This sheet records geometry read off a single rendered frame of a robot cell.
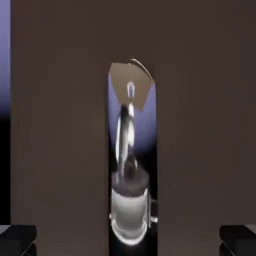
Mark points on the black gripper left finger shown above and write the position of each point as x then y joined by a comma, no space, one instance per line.
18,239

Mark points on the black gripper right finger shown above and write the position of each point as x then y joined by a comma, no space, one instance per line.
238,239

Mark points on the dark brown cabinet door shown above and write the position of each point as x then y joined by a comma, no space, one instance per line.
60,120

